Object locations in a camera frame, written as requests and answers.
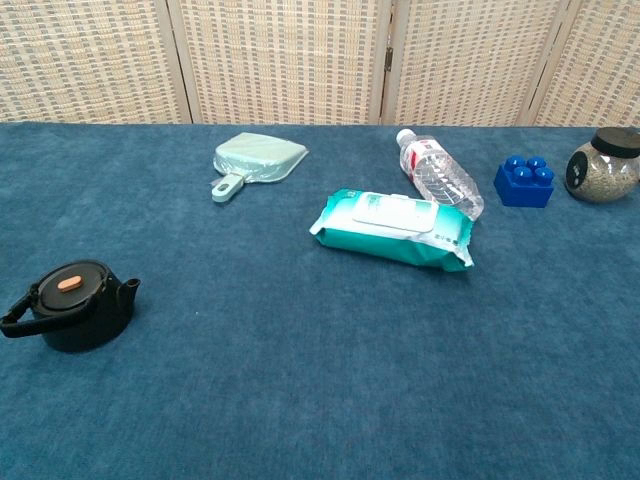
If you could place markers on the clear plastic water bottle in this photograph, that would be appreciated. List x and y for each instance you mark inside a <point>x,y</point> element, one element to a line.
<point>440,175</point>

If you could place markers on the blue table cloth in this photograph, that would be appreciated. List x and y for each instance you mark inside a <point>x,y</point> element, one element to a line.
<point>300,375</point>

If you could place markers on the teal wet wipes pack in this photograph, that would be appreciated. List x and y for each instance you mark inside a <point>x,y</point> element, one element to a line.
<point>395,242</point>

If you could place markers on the woven folding screen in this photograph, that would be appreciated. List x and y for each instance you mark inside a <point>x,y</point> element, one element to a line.
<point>280,60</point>

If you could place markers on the mint green dustpan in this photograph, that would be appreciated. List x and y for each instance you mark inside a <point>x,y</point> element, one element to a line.
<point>256,155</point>

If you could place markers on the blue toy building block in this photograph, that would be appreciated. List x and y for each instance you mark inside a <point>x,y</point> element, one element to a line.
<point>520,192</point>

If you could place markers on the round grain jar black lid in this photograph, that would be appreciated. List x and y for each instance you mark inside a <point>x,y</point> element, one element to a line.
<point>602,175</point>

